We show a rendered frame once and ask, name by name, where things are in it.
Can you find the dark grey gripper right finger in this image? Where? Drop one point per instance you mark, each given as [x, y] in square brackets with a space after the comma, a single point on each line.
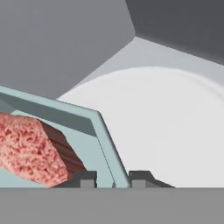
[140, 176]

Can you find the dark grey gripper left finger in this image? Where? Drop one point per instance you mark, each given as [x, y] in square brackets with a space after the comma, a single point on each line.
[86, 177]

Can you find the white round microwave turntable plate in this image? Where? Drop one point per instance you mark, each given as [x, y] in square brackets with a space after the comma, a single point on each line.
[163, 125]

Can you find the pink raw steak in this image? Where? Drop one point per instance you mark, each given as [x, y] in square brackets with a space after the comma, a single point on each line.
[29, 145]

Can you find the grey microwave oven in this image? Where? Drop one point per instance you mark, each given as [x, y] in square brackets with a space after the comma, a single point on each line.
[67, 40]

